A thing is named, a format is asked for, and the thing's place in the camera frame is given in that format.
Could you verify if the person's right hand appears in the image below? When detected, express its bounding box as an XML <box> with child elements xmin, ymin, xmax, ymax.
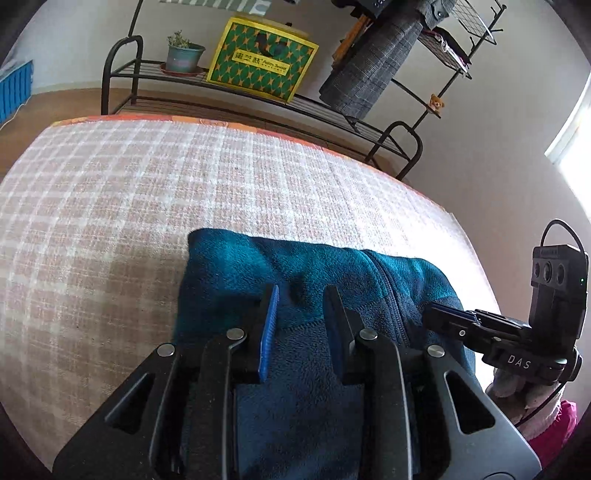
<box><xmin>485</xmin><ymin>364</ymin><xmax>561</xmax><ymax>439</ymax></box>

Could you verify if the black metal clothes rack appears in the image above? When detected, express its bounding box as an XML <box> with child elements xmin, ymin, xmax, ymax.
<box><xmin>100</xmin><ymin>0</ymin><xmax>509</xmax><ymax>182</ymax></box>

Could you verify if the blue slatted crate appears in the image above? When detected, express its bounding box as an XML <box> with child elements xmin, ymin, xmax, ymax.
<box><xmin>0</xmin><ymin>60</ymin><xmax>35</xmax><ymax>125</ymax></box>

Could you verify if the grey plaid coat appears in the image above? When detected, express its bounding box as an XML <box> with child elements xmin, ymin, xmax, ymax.
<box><xmin>318</xmin><ymin>0</ymin><xmax>455</xmax><ymax>116</ymax></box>

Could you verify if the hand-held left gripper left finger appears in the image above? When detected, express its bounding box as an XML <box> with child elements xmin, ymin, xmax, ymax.
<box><xmin>53</xmin><ymin>284</ymin><xmax>281</xmax><ymax>480</ymax></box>

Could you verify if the yellow green gift bag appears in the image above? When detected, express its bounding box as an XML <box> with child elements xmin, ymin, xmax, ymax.
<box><xmin>206</xmin><ymin>16</ymin><xmax>320</xmax><ymax>102</ymax></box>

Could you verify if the pink checked blanket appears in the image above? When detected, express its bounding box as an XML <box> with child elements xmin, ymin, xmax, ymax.
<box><xmin>0</xmin><ymin>120</ymin><xmax>504</xmax><ymax>435</ymax></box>

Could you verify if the person's right forearm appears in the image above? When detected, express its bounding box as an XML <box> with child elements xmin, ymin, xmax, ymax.
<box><xmin>526</xmin><ymin>401</ymin><xmax>578</xmax><ymax>469</ymax></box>

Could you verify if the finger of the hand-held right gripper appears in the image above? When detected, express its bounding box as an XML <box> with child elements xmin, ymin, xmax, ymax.
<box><xmin>436</xmin><ymin>302</ymin><xmax>532</xmax><ymax>341</ymax></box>
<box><xmin>424</xmin><ymin>305</ymin><xmax>509</xmax><ymax>356</ymax></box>

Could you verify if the stack of folded clothes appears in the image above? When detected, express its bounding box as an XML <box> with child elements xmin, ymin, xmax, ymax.
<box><xmin>418</xmin><ymin>25</ymin><xmax>472</xmax><ymax>70</ymax></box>

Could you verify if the small potted plant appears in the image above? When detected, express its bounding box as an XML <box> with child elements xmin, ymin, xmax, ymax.
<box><xmin>159</xmin><ymin>30</ymin><xmax>207</xmax><ymax>75</ymax></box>

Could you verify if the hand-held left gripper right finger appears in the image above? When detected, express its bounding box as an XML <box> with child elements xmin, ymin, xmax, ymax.
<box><xmin>322</xmin><ymin>285</ymin><xmax>543</xmax><ymax>480</ymax></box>

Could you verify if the teal plaid fleece jacket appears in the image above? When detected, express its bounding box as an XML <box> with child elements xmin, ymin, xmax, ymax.
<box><xmin>173</xmin><ymin>228</ymin><xmax>478</xmax><ymax>480</ymax></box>

